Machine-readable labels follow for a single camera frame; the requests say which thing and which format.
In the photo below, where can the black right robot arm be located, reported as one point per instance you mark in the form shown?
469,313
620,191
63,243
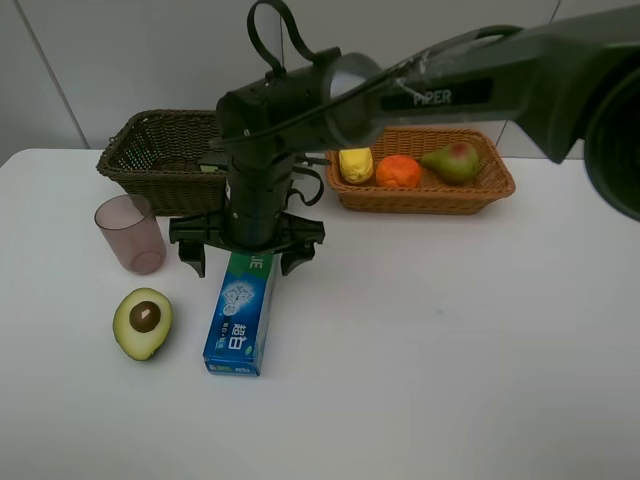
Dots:
568,81

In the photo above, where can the dark brown wicker basket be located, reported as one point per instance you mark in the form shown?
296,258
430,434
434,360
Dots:
156,155

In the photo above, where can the orange tangerine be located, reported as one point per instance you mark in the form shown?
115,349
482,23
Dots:
398,171

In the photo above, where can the green blue toothpaste box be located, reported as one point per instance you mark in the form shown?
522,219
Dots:
236,340

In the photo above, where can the yellow lemon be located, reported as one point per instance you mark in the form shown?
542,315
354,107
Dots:
356,165

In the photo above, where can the halved avocado with pit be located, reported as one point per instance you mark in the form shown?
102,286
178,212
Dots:
142,322

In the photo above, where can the green red pear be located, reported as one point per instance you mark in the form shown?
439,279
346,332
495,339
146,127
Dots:
457,163

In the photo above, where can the translucent pink plastic cup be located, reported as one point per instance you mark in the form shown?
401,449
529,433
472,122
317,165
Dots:
131,230

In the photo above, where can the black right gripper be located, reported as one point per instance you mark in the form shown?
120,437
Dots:
253,218

